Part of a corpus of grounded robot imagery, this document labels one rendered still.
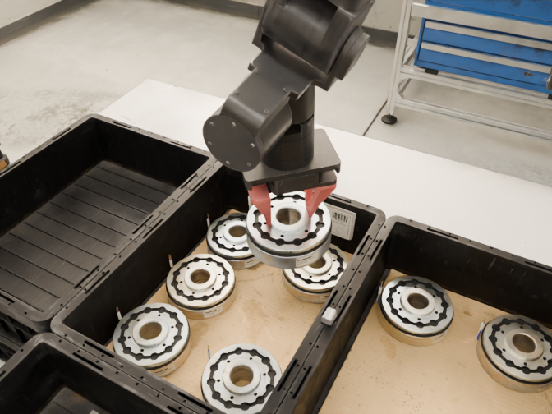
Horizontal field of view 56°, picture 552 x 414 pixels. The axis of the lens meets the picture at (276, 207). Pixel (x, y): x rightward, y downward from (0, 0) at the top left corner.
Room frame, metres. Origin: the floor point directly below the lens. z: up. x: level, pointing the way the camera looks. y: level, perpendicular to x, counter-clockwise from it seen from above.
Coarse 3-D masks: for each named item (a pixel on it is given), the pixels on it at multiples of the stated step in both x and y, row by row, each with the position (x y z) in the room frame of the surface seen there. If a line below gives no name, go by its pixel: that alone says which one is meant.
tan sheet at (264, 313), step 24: (264, 264) 0.57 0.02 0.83; (240, 288) 0.52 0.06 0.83; (264, 288) 0.52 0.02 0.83; (240, 312) 0.47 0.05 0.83; (264, 312) 0.47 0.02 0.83; (288, 312) 0.47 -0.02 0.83; (312, 312) 0.47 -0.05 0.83; (192, 336) 0.43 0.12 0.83; (216, 336) 0.43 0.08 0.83; (240, 336) 0.43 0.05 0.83; (264, 336) 0.43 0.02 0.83; (288, 336) 0.43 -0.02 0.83; (192, 360) 0.39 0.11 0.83; (288, 360) 0.39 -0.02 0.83; (192, 384) 0.36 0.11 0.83; (240, 384) 0.36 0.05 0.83
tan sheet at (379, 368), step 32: (480, 320) 0.46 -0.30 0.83; (352, 352) 0.40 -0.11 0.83; (384, 352) 0.40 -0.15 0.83; (416, 352) 0.40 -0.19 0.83; (448, 352) 0.40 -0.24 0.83; (352, 384) 0.36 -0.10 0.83; (384, 384) 0.36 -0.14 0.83; (416, 384) 0.36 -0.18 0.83; (448, 384) 0.36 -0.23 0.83; (480, 384) 0.36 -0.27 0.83
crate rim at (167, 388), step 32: (192, 192) 0.63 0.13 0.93; (160, 224) 0.55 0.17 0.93; (128, 256) 0.49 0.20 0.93; (352, 256) 0.49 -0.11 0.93; (96, 288) 0.44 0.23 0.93; (64, 320) 0.39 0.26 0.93; (320, 320) 0.38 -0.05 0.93; (96, 352) 0.34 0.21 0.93; (160, 384) 0.30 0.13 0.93; (288, 384) 0.30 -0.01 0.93
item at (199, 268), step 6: (198, 264) 0.53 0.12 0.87; (204, 264) 0.53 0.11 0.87; (192, 270) 0.52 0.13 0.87; (198, 270) 0.52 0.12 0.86; (204, 270) 0.52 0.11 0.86; (210, 270) 0.52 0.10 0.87; (186, 276) 0.51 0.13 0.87; (210, 276) 0.51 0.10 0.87; (216, 276) 0.51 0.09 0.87; (186, 282) 0.50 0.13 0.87; (192, 282) 0.50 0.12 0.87; (210, 282) 0.50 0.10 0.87; (192, 288) 0.49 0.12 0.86; (198, 288) 0.49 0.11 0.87; (204, 288) 0.49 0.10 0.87
